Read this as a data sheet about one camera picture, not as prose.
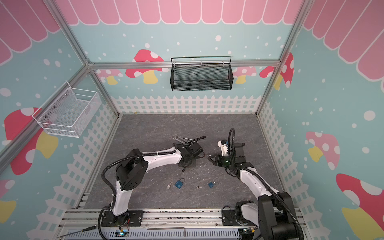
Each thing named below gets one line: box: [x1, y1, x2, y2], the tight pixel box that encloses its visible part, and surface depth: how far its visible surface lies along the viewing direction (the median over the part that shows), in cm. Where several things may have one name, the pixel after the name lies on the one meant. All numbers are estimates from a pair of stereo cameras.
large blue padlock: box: [174, 177, 185, 189], surface depth 87 cm
